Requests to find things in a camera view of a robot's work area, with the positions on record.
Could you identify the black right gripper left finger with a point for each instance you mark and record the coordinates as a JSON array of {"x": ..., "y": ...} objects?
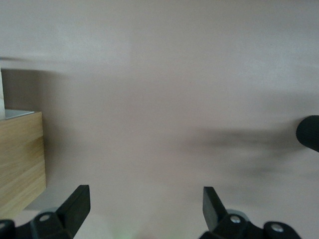
[{"x": 74, "y": 209}]

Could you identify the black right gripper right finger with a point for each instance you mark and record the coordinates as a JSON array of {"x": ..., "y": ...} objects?
[{"x": 211, "y": 209}]

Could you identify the wooden drawer cabinet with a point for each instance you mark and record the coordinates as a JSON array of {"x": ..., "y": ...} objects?
[{"x": 20, "y": 159}]

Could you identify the black foam cylinder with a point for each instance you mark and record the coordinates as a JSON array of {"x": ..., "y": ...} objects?
[{"x": 310, "y": 132}]

